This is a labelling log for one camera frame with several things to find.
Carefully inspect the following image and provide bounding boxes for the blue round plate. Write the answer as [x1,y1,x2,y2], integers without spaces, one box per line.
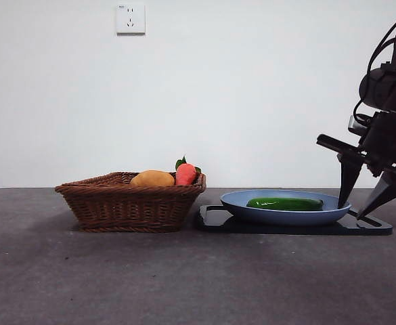
[219,190,351,227]

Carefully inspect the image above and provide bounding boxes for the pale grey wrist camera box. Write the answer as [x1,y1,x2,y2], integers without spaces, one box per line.
[348,114,374,136]

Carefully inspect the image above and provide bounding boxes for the black flat tray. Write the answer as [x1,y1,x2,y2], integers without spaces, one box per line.
[197,202,394,236]

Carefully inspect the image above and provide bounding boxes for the green pepper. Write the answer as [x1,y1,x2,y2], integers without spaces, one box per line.
[246,197,324,211]

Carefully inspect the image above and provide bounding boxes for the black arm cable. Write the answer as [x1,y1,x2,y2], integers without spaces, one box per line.
[352,6,396,127]

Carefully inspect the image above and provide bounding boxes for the white wall socket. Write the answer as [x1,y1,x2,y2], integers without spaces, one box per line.
[116,3,147,37]

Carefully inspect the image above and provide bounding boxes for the brown wicker basket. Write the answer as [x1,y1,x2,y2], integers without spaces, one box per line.
[54,171,207,233]

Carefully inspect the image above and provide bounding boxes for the red toy vegetable green leaves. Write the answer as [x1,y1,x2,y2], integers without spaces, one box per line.
[175,155,202,186]

